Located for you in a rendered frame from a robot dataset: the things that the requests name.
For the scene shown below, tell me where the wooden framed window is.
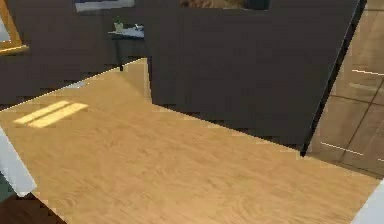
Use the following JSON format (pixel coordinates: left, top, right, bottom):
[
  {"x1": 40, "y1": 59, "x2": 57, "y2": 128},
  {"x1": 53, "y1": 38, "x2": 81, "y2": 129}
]
[{"x1": 0, "y1": 0, "x2": 30, "y2": 56}]

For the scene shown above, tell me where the brown framed wall picture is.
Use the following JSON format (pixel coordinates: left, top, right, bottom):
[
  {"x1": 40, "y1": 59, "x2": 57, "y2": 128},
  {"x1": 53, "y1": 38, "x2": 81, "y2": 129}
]
[{"x1": 179, "y1": 0, "x2": 271, "y2": 11}]

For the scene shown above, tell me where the white framed wall picture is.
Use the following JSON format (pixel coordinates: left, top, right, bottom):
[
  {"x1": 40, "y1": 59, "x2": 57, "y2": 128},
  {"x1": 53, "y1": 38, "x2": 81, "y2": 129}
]
[{"x1": 74, "y1": 0, "x2": 136, "y2": 13}]

